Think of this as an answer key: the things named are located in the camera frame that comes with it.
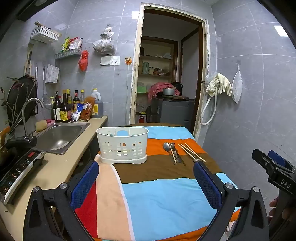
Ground white wall holder box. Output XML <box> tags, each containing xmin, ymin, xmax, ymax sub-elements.
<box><xmin>45</xmin><ymin>64</ymin><xmax>60</xmax><ymax>84</ymax></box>

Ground black bag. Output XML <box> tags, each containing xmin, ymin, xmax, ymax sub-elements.
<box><xmin>171</xmin><ymin>82</ymin><xmax>184</xmax><ymax>96</ymax></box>

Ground row of seasoning packets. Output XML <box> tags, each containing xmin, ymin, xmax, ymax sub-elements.
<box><xmin>60</xmin><ymin>36</ymin><xmax>83</xmax><ymax>52</ymax></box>

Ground person's right hand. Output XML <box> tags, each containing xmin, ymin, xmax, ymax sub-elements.
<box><xmin>266</xmin><ymin>197</ymin><xmax>279</xmax><ymax>224</ymax></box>

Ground stainless steel sink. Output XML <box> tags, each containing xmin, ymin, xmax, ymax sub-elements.
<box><xmin>32</xmin><ymin>122</ymin><xmax>90</xmax><ymax>155</ymax></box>

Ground red plastic bag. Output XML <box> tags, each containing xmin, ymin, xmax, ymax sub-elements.
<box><xmin>78</xmin><ymin>50</ymin><xmax>89</xmax><ymax>72</ymax></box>

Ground wooden shelf unit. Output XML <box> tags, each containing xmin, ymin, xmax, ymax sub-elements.
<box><xmin>136</xmin><ymin>36</ymin><xmax>179</xmax><ymax>113</ymax></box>

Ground cream rubber gloves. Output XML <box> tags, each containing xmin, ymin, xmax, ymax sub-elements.
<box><xmin>206</xmin><ymin>73</ymin><xmax>232</xmax><ymax>97</ymax></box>

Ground wooden chopstick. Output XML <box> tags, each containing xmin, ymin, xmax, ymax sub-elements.
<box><xmin>180</xmin><ymin>144</ymin><xmax>206</xmax><ymax>162</ymax></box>
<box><xmin>178</xmin><ymin>144</ymin><xmax>199</xmax><ymax>163</ymax></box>
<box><xmin>184</xmin><ymin>143</ymin><xmax>207</xmax><ymax>162</ymax></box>

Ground large cooking oil jug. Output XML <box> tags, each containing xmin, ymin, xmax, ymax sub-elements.
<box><xmin>91</xmin><ymin>88</ymin><xmax>104</xmax><ymax>119</ymax></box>

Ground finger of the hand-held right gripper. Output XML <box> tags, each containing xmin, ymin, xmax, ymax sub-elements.
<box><xmin>252</xmin><ymin>149</ymin><xmax>281</xmax><ymax>173</ymax></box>
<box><xmin>268</xmin><ymin>150</ymin><xmax>296</xmax><ymax>172</ymax></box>

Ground hanging wooden board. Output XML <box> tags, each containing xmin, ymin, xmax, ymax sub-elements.
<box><xmin>24</xmin><ymin>43</ymin><xmax>34</xmax><ymax>76</ymax></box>

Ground black induction cooker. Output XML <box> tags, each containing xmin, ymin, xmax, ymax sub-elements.
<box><xmin>0</xmin><ymin>149</ymin><xmax>45</xmax><ymax>205</ymax></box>

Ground wooden utensil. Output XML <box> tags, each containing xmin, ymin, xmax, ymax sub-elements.
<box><xmin>169</xmin><ymin>142</ymin><xmax>177</xmax><ymax>165</ymax></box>

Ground white plastic utensil basket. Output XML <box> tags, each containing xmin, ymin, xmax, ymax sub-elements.
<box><xmin>96</xmin><ymin>127</ymin><xmax>149</xmax><ymax>164</ymax></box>

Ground striped multicoloured blanket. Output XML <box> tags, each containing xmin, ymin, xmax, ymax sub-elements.
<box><xmin>74</xmin><ymin>123</ymin><xmax>242</xmax><ymax>241</ymax></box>

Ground metal tongs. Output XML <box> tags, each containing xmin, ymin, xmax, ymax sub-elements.
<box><xmin>172</xmin><ymin>143</ymin><xmax>186</xmax><ymax>167</ymax></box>

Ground large soy sauce bottle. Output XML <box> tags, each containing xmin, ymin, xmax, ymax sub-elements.
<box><xmin>60</xmin><ymin>90</ymin><xmax>72</xmax><ymax>122</ymax></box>

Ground pink cloth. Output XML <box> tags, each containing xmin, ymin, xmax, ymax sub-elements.
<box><xmin>148</xmin><ymin>82</ymin><xmax>181</xmax><ymax>100</ymax></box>

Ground curved steel faucet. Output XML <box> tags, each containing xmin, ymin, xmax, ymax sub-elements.
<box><xmin>22</xmin><ymin>98</ymin><xmax>44</xmax><ymax>138</ymax></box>

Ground white power cable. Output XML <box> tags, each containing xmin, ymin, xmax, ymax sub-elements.
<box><xmin>125</xmin><ymin>64</ymin><xmax>129</xmax><ymax>127</ymax></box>

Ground black hanging wok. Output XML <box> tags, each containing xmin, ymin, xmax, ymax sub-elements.
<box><xmin>6</xmin><ymin>75</ymin><xmax>38</xmax><ymax>120</ymax></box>

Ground metal spoon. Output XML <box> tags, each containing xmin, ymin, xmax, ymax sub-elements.
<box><xmin>163</xmin><ymin>142</ymin><xmax>174</xmax><ymax>163</ymax></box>

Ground clear bag of dried goods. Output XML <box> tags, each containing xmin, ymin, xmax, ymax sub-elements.
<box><xmin>93</xmin><ymin>38</ymin><xmax>115</xmax><ymax>55</ymax></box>

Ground yellow-capped sauce bottle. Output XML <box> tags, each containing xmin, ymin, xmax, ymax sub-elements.
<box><xmin>67</xmin><ymin>89</ymin><xmax>74</xmax><ymax>113</ymax></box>

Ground grey cabinet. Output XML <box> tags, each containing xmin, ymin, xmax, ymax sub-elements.
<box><xmin>151</xmin><ymin>96</ymin><xmax>195</xmax><ymax>131</ymax></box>

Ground white plastic wall basket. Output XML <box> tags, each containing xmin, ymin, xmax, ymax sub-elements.
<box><xmin>31</xmin><ymin>26</ymin><xmax>61</xmax><ymax>44</ymax></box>

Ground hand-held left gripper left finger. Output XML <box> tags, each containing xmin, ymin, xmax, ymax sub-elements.
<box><xmin>23</xmin><ymin>160</ymin><xmax>100</xmax><ymax>241</ymax></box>

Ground black frying pan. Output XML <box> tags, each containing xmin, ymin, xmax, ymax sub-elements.
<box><xmin>0</xmin><ymin>136</ymin><xmax>37</xmax><ymax>167</ymax></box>

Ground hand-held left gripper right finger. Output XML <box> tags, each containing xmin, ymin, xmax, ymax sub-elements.
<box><xmin>193</xmin><ymin>161</ymin><xmax>270</xmax><ymax>241</ymax></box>

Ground yellow sponge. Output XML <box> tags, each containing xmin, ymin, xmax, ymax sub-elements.
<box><xmin>35</xmin><ymin>120</ymin><xmax>48</xmax><ymax>132</ymax></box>

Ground dark pump dispenser bottle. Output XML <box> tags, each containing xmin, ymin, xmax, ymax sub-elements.
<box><xmin>53</xmin><ymin>91</ymin><xmax>62</xmax><ymax>123</ymax></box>

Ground white and blue packet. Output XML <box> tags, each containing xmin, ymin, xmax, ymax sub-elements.
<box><xmin>71</xmin><ymin>103</ymin><xmax>84</xmax><ymax>122</ymax></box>

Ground white door frame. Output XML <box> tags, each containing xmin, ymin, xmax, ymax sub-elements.
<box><xmin>129</xmin><ymin>3</ymin><xmax>210</xmax><ymax>139</ymax></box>

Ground grey wall shelf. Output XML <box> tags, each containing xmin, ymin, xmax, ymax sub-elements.
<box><xmin>55</xmin><ymin>47</ymin><xmax>82</xmax><ymax>60</ymax></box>

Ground black range hood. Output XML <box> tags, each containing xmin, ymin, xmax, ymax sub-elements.
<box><xmin>14</xmin><ymin>0</ymin><xmax>52</xmax><ymax>22</ymax></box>

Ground white hose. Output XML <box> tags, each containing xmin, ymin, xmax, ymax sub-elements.
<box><xmin>200</xmin><ymin>93</ymin><xmax>218</xmax><ymax>126</ymax></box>

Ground white plastic bag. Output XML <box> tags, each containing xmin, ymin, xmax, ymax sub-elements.
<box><xmin>100</xmin><ymin>24</ymin><xmax>115</xmax><ymax>39</ymax></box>

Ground orange seasoning packet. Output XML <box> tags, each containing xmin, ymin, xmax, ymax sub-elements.
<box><xmin>80</xmin><ymin>97</ymin><xmax>96</xmax><ymax>121</ymax></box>

